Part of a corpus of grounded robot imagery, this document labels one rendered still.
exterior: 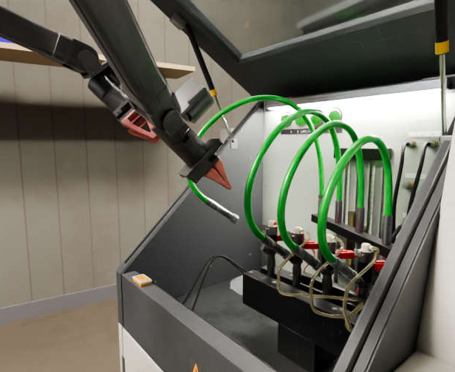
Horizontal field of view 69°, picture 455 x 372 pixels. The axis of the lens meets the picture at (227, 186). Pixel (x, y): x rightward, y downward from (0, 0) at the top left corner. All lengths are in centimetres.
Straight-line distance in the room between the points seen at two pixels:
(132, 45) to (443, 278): 57
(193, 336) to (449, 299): 43
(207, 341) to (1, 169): 233
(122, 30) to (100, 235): 253
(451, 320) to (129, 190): 256
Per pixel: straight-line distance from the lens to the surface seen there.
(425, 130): 91
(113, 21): 45
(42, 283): 297
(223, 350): 63
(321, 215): 53
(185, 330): 71
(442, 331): 63
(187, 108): 62
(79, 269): 296
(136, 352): 99
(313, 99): 104
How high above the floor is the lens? 130
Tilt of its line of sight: 7 degrees down
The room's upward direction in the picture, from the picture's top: straight up
